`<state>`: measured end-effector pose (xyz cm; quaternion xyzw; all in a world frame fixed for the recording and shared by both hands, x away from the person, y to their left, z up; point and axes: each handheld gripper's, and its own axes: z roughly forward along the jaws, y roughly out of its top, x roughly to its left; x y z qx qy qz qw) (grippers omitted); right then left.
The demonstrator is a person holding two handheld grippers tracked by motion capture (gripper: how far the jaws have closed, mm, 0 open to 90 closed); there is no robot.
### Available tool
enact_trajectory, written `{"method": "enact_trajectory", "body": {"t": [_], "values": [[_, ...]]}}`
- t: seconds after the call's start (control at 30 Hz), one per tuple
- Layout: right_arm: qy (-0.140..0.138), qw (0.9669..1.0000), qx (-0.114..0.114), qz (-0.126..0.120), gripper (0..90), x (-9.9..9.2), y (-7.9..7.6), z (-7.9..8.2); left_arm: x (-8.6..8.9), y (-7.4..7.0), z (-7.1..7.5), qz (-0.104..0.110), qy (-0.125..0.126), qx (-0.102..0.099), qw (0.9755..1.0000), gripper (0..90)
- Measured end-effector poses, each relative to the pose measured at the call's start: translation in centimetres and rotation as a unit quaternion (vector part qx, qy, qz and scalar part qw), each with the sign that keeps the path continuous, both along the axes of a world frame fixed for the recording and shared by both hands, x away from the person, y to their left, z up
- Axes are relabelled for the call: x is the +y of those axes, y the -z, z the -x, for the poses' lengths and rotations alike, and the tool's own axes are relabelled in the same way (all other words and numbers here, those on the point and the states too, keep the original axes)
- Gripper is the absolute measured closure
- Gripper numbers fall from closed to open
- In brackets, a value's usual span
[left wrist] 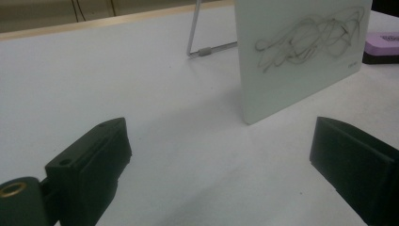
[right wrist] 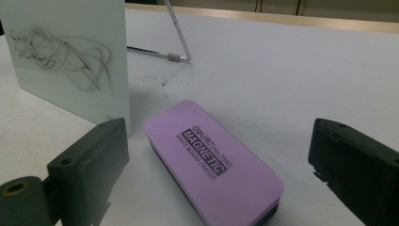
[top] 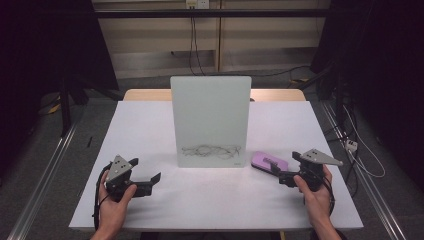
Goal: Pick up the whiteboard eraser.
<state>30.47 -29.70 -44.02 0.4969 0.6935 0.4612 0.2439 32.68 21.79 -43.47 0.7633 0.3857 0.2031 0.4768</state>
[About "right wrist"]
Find grey-green panel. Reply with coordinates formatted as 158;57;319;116
0;0;132;137

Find metal wire board stand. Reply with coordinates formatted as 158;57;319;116
126;0;193;63

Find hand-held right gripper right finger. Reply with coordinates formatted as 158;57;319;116
308;118;399;226

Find purple whiteboard eraser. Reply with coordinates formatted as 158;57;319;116
144;99;285;226

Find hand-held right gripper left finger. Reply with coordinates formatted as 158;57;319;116
42;117;131;226

